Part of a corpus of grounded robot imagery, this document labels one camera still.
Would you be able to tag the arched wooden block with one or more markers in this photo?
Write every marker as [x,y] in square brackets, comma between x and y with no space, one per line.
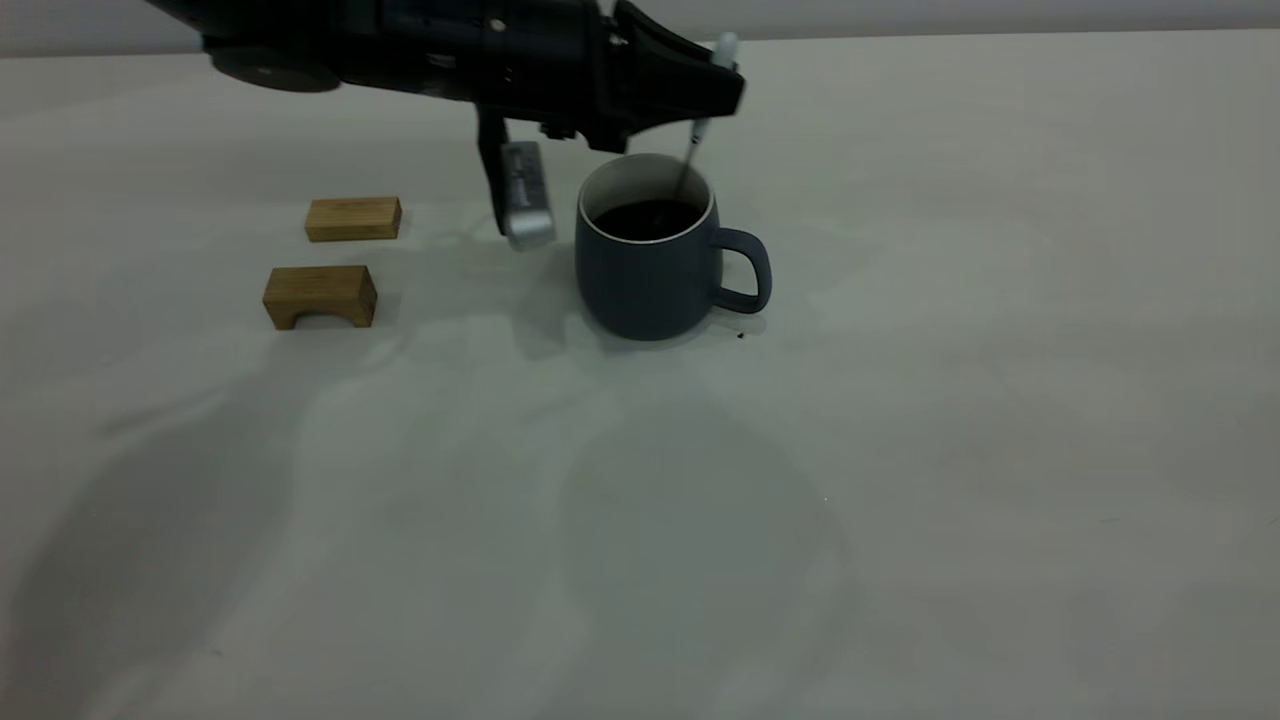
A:
[320,285]

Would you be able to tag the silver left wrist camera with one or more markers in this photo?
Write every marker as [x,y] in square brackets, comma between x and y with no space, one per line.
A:
[525,195]

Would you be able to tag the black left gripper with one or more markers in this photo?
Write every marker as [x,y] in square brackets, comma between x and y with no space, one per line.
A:
[540,60]

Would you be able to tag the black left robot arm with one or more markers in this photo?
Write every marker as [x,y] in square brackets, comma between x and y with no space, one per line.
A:
[330,40]

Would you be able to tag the dark blue coffee mug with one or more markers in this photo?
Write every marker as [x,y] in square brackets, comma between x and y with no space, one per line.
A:
[645,290]

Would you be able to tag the flat wooden block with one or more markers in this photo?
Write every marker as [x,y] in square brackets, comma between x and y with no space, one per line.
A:
[352,220]

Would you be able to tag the dark coffee liquid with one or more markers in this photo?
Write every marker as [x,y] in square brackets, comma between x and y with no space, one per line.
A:
[635,220]

